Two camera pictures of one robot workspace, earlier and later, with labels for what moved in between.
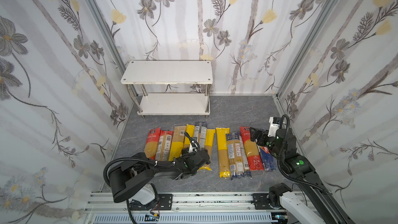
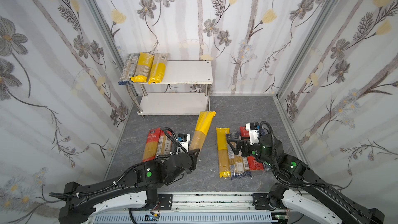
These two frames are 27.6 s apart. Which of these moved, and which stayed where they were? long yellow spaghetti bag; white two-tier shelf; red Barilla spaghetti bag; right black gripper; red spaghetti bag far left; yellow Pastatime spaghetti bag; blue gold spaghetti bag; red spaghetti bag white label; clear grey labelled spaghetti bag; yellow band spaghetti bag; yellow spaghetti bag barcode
Moved: yellow band spaghetti bag; yellow spaghetti bag barcode; clear grey labelled spaghetti bag; right black gripper; yellow Pastatime spaghetti bag
Stayed: blue gold spaghetti bag; red spaghetti bag white label; long yellow spaghetti bag; white two-tier shelf; red spaghetti bag far left; red Barilla spaghetti bag
